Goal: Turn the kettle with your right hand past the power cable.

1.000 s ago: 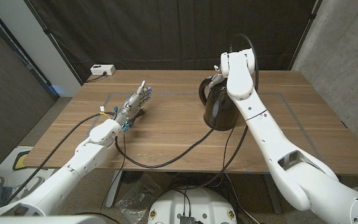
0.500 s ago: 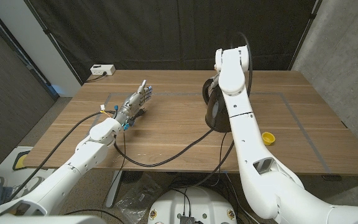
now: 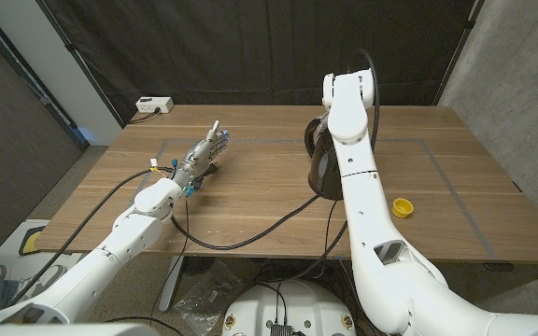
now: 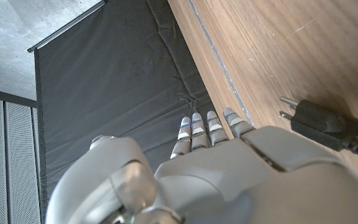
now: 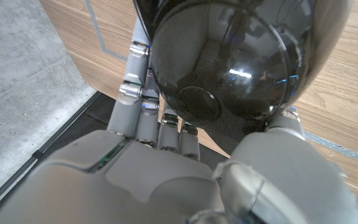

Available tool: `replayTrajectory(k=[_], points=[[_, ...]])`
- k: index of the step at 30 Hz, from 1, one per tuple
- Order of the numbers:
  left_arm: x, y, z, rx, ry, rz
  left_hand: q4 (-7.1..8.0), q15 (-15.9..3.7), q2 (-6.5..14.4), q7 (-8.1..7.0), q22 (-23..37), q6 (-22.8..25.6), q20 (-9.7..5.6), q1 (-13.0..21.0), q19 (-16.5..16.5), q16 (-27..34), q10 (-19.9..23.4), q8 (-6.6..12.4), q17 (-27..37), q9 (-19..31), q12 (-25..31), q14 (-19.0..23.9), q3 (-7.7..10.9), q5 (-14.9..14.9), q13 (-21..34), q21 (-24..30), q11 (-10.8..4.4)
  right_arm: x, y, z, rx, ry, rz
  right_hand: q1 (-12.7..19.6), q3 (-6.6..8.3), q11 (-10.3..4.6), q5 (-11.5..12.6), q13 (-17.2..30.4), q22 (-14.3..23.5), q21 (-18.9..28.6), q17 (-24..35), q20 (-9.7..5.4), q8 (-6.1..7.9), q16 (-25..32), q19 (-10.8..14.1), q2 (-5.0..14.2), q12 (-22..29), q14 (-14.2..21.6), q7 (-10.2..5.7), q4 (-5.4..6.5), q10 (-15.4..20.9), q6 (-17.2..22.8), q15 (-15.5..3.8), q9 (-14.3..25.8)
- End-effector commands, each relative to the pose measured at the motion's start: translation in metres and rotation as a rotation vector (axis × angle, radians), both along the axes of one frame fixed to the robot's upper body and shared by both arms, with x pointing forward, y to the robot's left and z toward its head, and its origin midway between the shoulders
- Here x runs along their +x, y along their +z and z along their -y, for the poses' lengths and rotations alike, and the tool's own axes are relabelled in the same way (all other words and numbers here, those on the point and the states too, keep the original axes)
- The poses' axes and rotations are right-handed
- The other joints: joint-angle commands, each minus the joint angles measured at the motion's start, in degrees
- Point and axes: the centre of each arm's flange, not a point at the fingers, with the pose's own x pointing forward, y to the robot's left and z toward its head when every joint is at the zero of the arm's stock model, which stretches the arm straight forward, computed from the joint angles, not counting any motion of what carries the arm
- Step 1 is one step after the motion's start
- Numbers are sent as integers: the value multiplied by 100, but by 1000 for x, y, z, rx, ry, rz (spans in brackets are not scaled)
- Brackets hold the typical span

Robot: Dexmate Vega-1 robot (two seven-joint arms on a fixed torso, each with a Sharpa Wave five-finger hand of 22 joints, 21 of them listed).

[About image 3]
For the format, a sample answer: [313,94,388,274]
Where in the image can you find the black backdrop frame pole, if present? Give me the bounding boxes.
[35,0,126,128]
[432,0,486,106]

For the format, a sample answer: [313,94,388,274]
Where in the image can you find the black power strip cord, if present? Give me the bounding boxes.
[127,107,162,125]

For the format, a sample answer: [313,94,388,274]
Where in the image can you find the black backdrop curtain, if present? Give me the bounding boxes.
[35,0,478,125]

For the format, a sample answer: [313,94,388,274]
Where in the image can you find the white platform with yellow pad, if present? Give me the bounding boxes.
[0,218,83,281]

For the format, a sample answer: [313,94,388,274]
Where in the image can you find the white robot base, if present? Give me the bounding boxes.
[221,278,358,336]

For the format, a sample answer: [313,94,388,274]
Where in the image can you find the black electric kettle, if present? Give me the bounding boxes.
[304,116,345,202]

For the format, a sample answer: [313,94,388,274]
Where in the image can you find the white sneaker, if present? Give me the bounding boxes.
[0,263,68,294]

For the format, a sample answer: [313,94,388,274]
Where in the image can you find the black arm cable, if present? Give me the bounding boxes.
[11,166,176,305]
[291,48,381,282]

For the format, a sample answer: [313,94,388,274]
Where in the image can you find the clear plastic bag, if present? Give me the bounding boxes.
[175,259,247,335]

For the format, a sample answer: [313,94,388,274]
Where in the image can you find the black kettle power cable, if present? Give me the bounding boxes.
[170,161,322,252]

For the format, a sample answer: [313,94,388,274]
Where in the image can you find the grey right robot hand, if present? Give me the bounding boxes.
[315,110,331,141]

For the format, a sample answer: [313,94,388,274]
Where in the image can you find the grey table leg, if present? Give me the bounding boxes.
[159,255,186,313]

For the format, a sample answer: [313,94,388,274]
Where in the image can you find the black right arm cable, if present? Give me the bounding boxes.
[291,48,381,282]

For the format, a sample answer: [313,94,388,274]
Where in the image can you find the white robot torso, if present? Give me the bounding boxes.
[0,323,158,336]

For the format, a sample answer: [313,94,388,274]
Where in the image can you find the yellow plastic cap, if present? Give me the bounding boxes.
[391,197,415,219]

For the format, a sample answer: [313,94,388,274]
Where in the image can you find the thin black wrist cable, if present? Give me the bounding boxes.
[322,199,340,262]
[149,198,191,328]

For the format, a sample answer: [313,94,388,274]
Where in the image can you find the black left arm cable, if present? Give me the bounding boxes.
[11,166,176,305]

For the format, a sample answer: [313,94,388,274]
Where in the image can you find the white power strip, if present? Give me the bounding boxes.
[134,96,175,115]

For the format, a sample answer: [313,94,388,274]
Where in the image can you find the thin black left wrist cable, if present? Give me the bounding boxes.
[149,198,191,328]

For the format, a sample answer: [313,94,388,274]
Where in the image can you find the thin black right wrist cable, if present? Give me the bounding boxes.
[322,199,340,262]

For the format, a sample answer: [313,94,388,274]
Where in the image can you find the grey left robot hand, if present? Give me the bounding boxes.
[171,119,230,197]

